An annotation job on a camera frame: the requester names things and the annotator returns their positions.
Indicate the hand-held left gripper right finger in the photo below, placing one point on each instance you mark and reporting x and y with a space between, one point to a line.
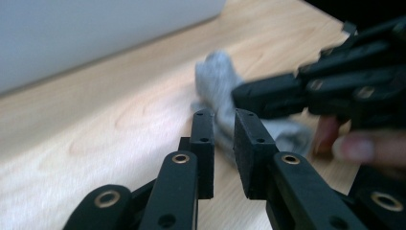
252 159

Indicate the grey sock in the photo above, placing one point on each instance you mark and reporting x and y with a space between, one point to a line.
214 80

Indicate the white plastic storage box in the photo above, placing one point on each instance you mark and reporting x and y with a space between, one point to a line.
79 32

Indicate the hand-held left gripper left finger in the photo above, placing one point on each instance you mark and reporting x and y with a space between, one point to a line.
204 166

